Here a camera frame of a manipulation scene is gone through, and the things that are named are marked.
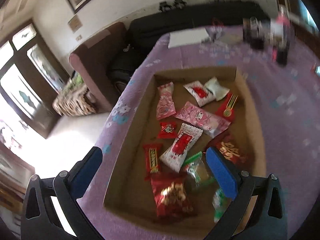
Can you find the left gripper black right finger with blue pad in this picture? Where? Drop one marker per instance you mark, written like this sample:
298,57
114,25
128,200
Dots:
257,208

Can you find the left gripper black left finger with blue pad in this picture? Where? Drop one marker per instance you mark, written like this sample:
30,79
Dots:
40,220

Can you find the green white candy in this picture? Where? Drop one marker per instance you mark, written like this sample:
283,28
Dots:
220,203

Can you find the clear green-edged snack bag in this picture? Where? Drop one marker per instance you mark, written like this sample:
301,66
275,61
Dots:
198,174

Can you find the large red gold-character packet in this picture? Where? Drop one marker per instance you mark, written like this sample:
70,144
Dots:
170,196

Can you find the large pink cartoon packet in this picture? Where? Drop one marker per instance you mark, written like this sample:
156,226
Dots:
211,124

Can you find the white red square snack packet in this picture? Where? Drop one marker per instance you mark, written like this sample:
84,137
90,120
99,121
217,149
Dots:
175,155

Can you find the red gold-seal candy bar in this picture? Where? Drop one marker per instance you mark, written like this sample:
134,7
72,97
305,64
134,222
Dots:
226,110

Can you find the red gold candy bar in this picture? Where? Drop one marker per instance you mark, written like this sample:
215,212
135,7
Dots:
152,165

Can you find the small red candy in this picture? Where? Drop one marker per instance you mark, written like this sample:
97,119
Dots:
167,130

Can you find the small white sachet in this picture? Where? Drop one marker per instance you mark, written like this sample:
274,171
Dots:
216,89

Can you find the white red-print snack packet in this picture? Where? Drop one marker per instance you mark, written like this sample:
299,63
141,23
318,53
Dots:
201,94

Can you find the long pink snack packet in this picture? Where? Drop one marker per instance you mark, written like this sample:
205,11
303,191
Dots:
165,106

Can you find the brown cardboard tray box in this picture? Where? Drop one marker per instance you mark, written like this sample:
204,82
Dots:
129,195

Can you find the patterned blanket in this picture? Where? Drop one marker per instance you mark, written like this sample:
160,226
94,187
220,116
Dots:
75,98

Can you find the purple floral tablecloth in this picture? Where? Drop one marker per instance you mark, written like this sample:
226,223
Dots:
287,101

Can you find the smartphone in red case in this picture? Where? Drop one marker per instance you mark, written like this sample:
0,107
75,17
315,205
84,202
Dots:
316,70

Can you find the maroon armchair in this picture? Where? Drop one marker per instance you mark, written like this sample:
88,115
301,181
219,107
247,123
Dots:
91,60

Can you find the black cylinder container front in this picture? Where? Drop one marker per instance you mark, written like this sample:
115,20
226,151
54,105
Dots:
281,52

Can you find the black cylinder container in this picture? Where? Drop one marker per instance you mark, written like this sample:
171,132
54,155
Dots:
281,52
256,33

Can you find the brown notebook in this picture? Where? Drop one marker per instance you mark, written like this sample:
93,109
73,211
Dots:
227,39

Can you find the black cylinder container back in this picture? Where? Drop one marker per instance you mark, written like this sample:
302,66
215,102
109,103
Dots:
256,33

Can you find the pink lidded bottle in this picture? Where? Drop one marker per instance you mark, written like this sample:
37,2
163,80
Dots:
283,19

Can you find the white paper sheet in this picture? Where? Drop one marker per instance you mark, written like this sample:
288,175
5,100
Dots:
187,37

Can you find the black leather sofa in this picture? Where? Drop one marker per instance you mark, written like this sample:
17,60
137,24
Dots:
144,32

